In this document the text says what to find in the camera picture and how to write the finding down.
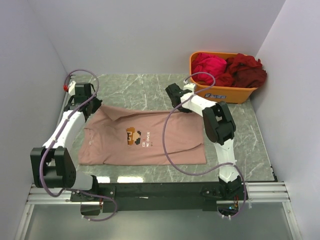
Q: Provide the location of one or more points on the aluminium extrusion rail frame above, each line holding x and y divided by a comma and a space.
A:
268, 214

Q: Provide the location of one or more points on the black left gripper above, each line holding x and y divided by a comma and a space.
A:
97, 105

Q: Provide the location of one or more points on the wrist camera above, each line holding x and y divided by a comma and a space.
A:
189, 86
79, 88

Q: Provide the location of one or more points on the orange plastic laundry basket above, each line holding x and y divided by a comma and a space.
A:
233, 95

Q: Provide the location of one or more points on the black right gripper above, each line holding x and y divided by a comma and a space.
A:
185, 110

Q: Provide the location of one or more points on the bright pink crumpled t-shirt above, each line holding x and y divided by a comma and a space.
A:
209, 63

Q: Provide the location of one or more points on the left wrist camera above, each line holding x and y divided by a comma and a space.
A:
79, 88

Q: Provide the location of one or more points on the dusty pink printed t-shirt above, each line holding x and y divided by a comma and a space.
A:
126, 137

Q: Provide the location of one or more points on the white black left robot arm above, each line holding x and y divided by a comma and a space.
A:
52, 163

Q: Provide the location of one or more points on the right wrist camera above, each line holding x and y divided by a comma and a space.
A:
189, 86

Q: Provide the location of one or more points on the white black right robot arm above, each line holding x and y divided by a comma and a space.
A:
219, 127

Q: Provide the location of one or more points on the dark red crumpled t-shirt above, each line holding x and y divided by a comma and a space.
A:
242, 71

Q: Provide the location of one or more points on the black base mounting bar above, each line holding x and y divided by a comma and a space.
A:
158, 196

